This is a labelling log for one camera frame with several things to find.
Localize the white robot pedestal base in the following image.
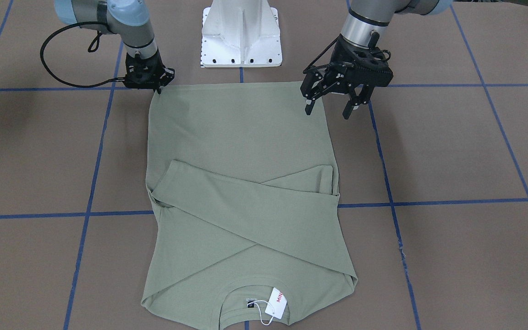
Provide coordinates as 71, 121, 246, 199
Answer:
200, 0, 283, 68

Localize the white paper price tag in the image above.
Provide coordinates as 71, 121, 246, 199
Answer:
264, 287, 287, 319

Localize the olive green long-sleeve shirt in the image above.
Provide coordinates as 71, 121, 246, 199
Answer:
141, 82, 358, 330

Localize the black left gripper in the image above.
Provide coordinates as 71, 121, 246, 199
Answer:
300, 35, 393, 120

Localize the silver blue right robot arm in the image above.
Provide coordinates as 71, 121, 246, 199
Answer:
54, 0, 175, 94

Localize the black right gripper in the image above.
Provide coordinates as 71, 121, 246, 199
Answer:
123, 50, 175, 95

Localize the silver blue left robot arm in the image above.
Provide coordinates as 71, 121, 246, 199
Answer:
300, 0, 452, 119

